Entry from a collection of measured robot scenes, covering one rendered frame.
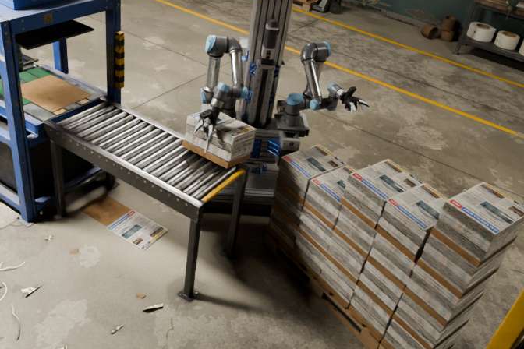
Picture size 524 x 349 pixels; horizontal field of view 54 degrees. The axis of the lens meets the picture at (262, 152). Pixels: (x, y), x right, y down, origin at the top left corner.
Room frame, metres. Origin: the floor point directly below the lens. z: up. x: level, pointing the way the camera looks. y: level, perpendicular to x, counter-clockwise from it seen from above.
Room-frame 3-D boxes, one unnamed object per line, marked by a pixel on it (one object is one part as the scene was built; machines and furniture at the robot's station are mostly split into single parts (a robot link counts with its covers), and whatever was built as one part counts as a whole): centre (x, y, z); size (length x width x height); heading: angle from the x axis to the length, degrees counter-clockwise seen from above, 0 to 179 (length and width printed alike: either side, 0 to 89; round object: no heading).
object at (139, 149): (2.83, 0.79, 0.77); 0.47 x 0.05 x 0.05; 154
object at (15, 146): (2.76, 1.62, 0.77); 0.09 x 0.09 x 1.55; 64
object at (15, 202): (3.28, 1.70, 0.38); 0.94 x 0.69 x 0.63; 154
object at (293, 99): (3.46, -0.18, 0.98); 0.13 x 0.12 x 0.14; 126
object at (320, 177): (2.65, -0.67, 0.42); 1.17 x 0.39 x 0.83; 44
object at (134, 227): (2.85, 0.83, 0.00); 0.37 x 0.29 x 0.01; 64
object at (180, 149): (2.75, 0.62, 0.77); 0.47 x 0.05 x 0.05; 154
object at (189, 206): (2.60, 0.90, 0.74); 1.34 x 0.05 x 0.12; 64
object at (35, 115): (3.28, 1.70, 0.75); 0.70 x 0.65 x 0.10; 64
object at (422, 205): (2.35, -0.96, 1.06); 0.37 x 0.28 x 0.01; 133
